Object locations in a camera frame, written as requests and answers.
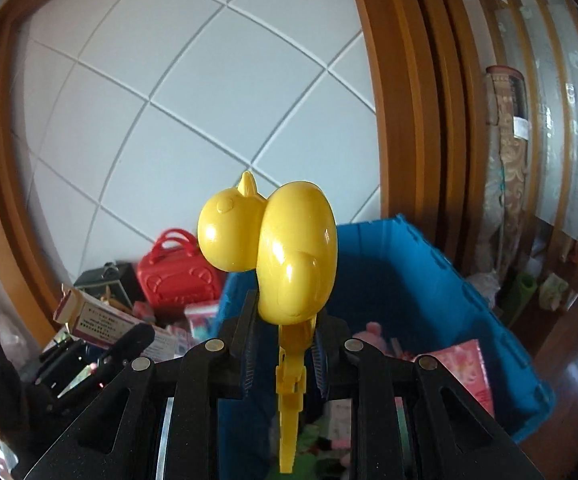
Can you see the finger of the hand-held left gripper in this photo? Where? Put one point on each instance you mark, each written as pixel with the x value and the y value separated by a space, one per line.
pixel 131 342

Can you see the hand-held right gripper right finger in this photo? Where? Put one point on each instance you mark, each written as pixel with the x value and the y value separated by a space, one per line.
pixel 320 362

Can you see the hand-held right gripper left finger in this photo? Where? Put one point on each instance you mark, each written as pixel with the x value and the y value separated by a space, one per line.
pixel 247 360

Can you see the yellow duck snowball clip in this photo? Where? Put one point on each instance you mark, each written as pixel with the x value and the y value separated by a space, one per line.
pixel 289 255

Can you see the blue plastic crate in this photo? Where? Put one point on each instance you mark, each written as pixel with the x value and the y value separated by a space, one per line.
pixel 474 305

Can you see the white printed carton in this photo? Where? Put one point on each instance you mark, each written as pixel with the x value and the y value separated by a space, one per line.
pixel 134 340

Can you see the red and white carton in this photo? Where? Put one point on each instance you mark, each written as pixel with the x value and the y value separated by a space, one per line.
pixel 89 307

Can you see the small pink plush toy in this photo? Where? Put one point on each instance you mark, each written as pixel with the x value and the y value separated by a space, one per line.
pixel 373 337

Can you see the black gift box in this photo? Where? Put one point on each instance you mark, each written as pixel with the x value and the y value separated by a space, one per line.
pixel 106 280

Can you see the red toy suitcase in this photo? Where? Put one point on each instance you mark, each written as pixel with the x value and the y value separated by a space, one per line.
pixel 181 275

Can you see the pink book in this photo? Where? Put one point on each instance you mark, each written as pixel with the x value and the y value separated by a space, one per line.
pixel 461 375

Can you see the green rolled mat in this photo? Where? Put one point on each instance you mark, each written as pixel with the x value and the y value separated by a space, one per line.
pixel 523 295

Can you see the rolled patterned carpet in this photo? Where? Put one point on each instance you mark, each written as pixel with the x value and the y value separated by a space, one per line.
pixel 511 160

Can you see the wooden door frame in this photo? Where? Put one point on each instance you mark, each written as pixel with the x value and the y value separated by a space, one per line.
pixel 419 110

